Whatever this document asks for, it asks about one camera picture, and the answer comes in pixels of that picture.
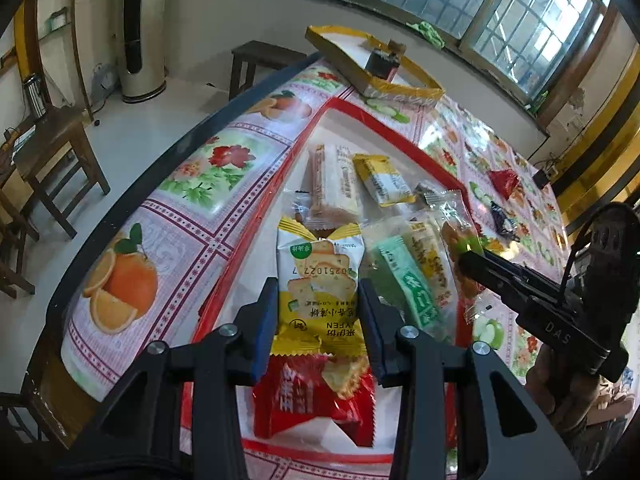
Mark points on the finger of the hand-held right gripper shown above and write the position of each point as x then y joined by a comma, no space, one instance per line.
530,277
492,282

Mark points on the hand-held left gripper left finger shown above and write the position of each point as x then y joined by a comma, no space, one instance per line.
265,330

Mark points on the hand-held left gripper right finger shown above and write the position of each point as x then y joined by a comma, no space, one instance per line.
377,330

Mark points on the green snack packet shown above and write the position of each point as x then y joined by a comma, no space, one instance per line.
410,285

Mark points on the clear orange snack packet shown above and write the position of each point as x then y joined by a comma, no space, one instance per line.
452,240

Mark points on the yellow cracker snack packet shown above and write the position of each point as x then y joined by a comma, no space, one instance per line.
320,280

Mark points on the large red snack packet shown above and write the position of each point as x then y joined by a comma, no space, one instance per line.
300,402

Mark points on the clear brown snack packet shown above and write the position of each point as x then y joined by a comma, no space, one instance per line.
297,208

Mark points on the small yellow snack packet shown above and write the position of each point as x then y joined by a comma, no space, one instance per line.
382,180

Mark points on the beige long snack packet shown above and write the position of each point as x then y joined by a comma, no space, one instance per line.
332,180

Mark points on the red cardboard tray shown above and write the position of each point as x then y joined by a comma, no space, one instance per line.
360,130

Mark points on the person's right hand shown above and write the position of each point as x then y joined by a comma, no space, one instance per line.
560,390

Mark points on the dark blue snack packet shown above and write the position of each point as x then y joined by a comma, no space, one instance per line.
502,220

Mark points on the small red snack packet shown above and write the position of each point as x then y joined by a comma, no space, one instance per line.
504,182

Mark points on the small black device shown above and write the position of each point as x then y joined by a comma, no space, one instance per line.
380,63
540,178

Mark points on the fruit and flower tablecloth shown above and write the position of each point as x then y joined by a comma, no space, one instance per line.
165,240

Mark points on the green bottle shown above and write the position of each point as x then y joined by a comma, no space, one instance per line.
541,101

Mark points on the yellow cardboard box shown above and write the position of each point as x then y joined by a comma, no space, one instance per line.
415,95

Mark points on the green cloth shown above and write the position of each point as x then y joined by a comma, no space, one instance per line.
427,34

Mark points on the barred window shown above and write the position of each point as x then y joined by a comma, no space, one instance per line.
537,20

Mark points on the wooden chair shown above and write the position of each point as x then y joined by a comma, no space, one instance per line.
15,260
55,135

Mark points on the dark wooden stool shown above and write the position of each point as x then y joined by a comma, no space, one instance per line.
260,52

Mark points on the white standing air conditioner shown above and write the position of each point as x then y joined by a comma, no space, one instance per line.
145,60

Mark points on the gold door frame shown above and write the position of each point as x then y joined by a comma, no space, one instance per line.
600,150

